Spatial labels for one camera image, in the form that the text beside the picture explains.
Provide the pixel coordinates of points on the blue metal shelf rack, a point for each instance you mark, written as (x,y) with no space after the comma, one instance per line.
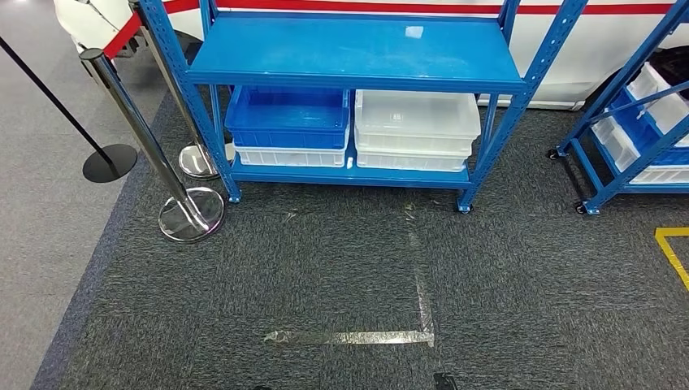
(350,48)

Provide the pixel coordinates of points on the white plastic bin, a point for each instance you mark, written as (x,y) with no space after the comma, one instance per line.
(613,142)
(290,157)
(662,102)

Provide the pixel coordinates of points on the blue plastic bin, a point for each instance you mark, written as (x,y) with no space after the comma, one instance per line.
(638,129)
(285,116)

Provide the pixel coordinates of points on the stacked translucent plastic bins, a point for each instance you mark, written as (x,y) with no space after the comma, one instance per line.
(414,118)

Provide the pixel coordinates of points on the clear floor tape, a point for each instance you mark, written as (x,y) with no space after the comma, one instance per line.
(377,338)

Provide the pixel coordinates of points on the red barrier belt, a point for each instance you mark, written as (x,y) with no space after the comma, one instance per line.
(377,6)

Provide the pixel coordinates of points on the black robot foot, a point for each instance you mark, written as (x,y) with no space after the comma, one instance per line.
(444,382)

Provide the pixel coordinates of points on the black round floor disc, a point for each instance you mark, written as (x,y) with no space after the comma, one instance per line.
(110,164)

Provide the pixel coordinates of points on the small blue metal rack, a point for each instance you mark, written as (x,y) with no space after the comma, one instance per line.
(597,196)

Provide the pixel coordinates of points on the white car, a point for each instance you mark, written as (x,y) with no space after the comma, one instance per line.
(608,43)

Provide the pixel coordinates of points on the black barrier belt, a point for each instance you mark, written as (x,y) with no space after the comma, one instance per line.
(48,91)

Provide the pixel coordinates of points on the yellow floor tape line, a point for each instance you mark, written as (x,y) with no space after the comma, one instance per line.
(675,232)

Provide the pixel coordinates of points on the chrome stanchion post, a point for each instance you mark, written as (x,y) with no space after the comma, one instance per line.
(134,124)
(196,161)

